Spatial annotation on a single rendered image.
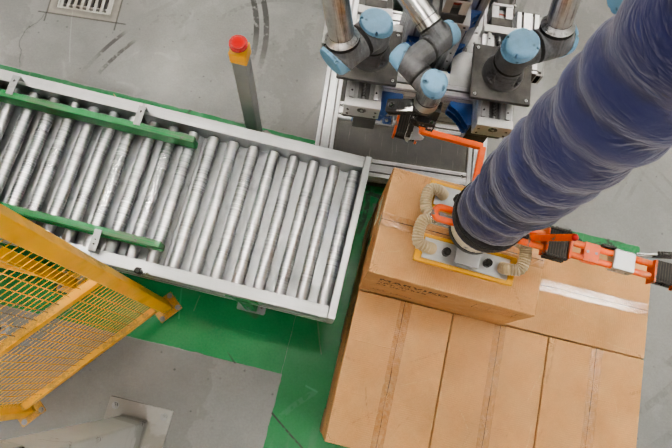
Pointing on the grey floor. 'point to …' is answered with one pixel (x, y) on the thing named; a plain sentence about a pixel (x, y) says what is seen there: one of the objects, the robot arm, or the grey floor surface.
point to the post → (242, 66)
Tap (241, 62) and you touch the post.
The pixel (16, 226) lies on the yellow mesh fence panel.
